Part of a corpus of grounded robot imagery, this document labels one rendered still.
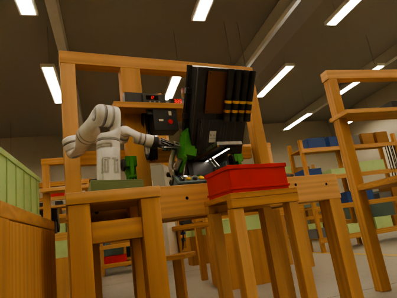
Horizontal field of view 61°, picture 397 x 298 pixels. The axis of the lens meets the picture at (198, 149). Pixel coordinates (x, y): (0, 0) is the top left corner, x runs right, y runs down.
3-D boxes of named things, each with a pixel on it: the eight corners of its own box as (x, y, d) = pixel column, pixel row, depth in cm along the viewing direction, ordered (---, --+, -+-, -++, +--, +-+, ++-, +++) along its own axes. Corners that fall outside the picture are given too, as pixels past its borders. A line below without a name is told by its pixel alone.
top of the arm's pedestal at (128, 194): (161, 196, 121) (160, 185, 122) (65, 205, 110) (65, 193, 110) (143, 207, 150) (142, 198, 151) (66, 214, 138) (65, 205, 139)
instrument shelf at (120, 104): (237, 110, 249) (236, 104, 250) (113, 106, 212) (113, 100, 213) (221, 121, 271) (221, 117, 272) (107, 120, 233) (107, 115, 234)
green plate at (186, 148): (196, 164, 195) (199, 130, 202) (183, 161, 192) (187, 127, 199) (188, 168, 205) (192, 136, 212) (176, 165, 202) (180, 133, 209)
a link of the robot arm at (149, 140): (147, 148, 206) (137, 146, 204) (153, 132, 202) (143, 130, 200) (149, 155, 198) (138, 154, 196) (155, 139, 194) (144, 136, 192)
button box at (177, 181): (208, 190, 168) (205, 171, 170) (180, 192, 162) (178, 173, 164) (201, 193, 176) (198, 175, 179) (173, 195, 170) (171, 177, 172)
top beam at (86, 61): (254, 77, 281) (252, 67, 283) (59, 62, 218) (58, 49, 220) (248, 81, 288) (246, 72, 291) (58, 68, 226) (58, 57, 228)
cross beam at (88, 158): (252, 157, 268) (250, 146, 270) (80, 164, 214) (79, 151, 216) (249, 159, 272) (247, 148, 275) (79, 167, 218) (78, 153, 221)
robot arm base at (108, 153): (123, 182, 130) (122, 139, 135) (98, 182, 126) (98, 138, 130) (117, 186, 138) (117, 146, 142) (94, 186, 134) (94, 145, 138)
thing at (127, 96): (147, 101, 227) (146, 92, 229) (124, 101, 221) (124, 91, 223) (144, 106, 233) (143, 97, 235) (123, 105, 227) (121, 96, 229)
